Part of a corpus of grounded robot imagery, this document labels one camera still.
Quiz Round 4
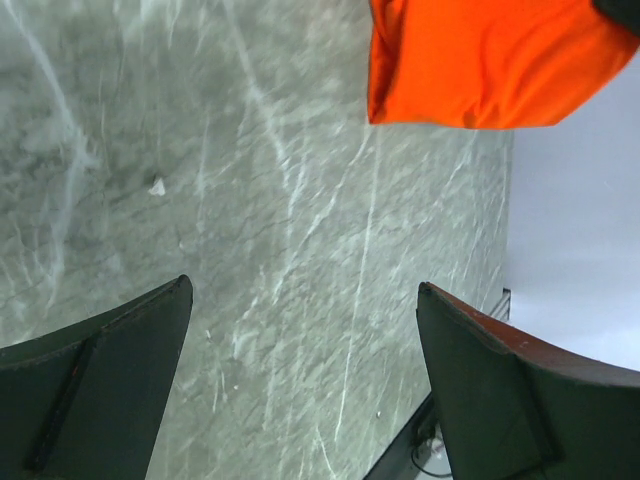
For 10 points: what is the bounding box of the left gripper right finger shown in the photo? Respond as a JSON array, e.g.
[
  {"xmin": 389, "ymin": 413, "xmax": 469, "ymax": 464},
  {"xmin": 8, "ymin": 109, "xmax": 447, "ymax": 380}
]
[{"xmin": 417, "ymin": 283, "xmax": 639, "ymax": 480}]

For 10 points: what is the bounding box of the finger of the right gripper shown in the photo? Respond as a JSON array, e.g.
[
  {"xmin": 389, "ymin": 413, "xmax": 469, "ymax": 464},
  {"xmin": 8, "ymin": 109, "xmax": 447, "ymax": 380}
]
[{"xmin": 592, "ymin": 0, "xmax": 640, "ymax": 35}]

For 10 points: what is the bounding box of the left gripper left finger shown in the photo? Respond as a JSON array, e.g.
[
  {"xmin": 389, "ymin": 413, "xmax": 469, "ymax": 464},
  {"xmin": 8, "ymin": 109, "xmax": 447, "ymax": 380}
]
[{"xmin": 1, "ymin": 275, "xmax": 193, "ymax": 480}]

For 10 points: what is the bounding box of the orange t shirt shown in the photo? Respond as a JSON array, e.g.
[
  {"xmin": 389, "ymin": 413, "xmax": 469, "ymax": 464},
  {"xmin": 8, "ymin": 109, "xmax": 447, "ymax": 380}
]
[{"xmin": 367, "ymin": 0, "xmax": 639, "ymax": 130}]

